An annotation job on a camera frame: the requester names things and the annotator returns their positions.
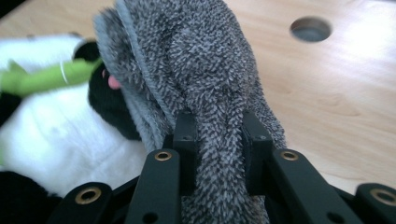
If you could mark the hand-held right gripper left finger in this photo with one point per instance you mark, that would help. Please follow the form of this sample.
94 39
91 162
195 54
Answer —
188 155

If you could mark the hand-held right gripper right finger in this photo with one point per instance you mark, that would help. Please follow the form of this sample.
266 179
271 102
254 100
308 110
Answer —
257 155

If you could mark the grey towel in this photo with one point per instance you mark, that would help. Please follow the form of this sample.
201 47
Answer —
202 71

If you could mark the panda plush toy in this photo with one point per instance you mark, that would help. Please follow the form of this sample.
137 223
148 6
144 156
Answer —
62 140

